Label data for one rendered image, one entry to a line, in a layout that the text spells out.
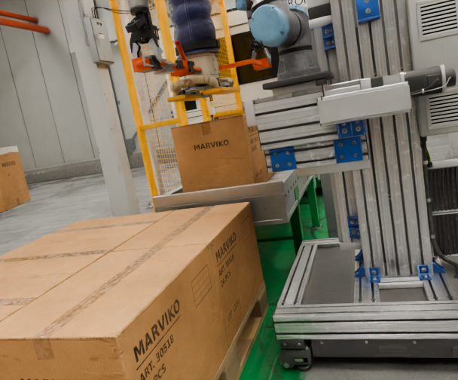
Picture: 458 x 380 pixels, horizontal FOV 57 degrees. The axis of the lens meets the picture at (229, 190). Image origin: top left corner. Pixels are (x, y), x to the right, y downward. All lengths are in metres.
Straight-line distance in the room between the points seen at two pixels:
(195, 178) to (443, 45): 1.29
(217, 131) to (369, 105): 1.01
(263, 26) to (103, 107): 1.98
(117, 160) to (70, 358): 2.24
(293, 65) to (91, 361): 1.06
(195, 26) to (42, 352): 1.62
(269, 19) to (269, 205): 0.99
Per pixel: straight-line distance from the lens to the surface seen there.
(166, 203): 2.24
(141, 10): 1.74
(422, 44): 1.64
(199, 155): 2.21
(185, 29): 2.21
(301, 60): 1.49
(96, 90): 3.21
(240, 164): 2.15
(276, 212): 2.08
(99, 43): 3.19
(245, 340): 1.90
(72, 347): 1.05
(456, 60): 1.65
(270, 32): 1.38
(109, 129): 3.17
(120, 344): 0.99
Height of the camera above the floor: 0.95
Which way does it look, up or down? 10 degrees down
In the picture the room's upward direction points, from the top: 10 degrees counter-clockwise
